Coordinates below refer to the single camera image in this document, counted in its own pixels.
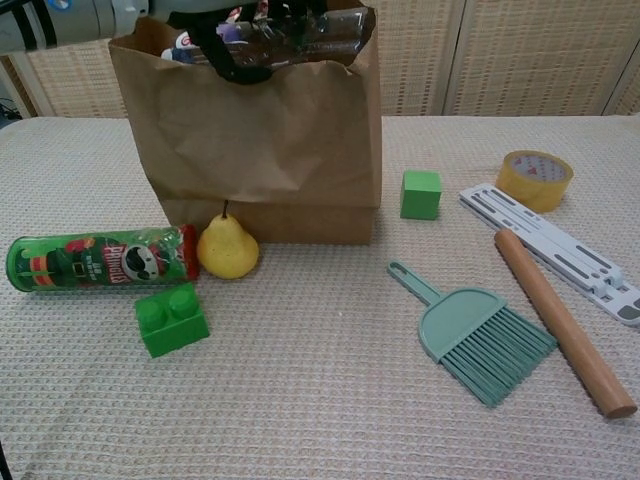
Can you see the brown paper bag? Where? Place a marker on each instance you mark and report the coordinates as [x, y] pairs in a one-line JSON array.
[[260, 150]]

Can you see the white folding laptop stand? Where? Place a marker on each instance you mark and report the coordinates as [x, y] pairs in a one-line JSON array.
[[560, 240]]

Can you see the wooden rolling pin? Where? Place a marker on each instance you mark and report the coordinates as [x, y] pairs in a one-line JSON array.
[[560, 315]]

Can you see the green toy brick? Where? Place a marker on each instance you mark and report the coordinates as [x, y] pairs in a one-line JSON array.
[[175, 330]]

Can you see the yellow pear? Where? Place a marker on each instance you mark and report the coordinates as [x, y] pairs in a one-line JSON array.
[[227, 250]]

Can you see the green cube block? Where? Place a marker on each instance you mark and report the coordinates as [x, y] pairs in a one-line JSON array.
[[420, 197]]

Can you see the teal hand brush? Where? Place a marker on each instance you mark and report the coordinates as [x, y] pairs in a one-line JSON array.
[[460, 325]]

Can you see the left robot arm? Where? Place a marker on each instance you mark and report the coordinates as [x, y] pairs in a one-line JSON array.
[[75, 22]]

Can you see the yellow packing tape roll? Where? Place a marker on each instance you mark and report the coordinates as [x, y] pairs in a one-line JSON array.
[[530, 192]]

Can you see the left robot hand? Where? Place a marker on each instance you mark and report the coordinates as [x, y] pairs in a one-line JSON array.
[[212, 45]]

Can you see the beige woven tablecloth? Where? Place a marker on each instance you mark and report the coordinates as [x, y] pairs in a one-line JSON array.
[[300, 400]]

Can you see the red round object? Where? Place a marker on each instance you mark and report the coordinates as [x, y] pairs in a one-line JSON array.
[[90, 260]]

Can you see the clear plastic bottle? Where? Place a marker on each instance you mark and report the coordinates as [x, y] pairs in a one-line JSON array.
[[310, 37]]

